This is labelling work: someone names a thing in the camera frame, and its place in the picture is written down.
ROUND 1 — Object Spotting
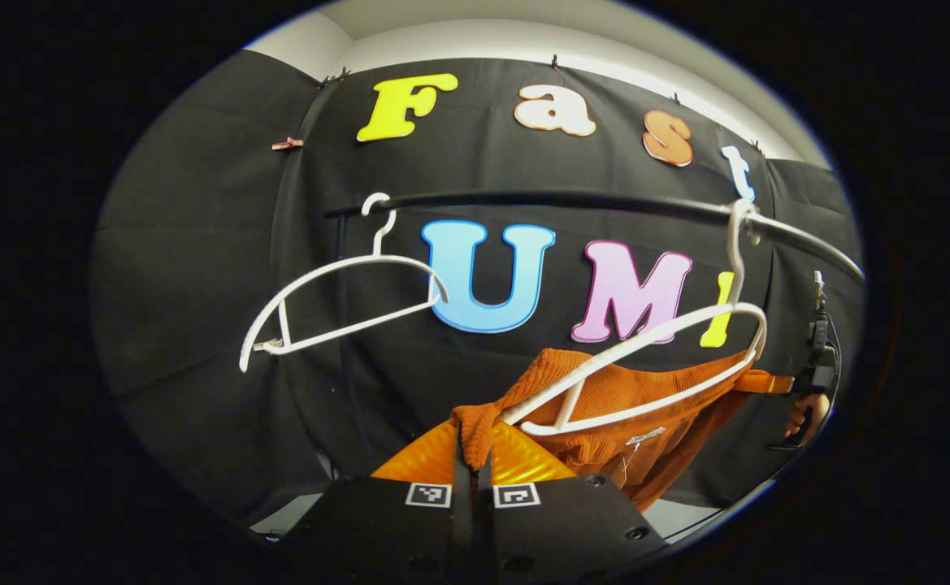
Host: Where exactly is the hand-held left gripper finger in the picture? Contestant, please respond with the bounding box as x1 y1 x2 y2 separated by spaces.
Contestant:
280 418 476 584
475 421 670 584

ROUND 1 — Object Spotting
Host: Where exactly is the orange corduroy shirt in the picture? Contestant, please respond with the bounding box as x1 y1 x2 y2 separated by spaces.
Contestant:
450 348 760 513

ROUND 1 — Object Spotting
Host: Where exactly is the white plastic hanger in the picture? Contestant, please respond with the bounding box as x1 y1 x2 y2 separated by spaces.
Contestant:
239 193 449 374
501 199 769 437

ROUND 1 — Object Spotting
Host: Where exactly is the black clothes rack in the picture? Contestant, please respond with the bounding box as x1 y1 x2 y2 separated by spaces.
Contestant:
324 188 865 285

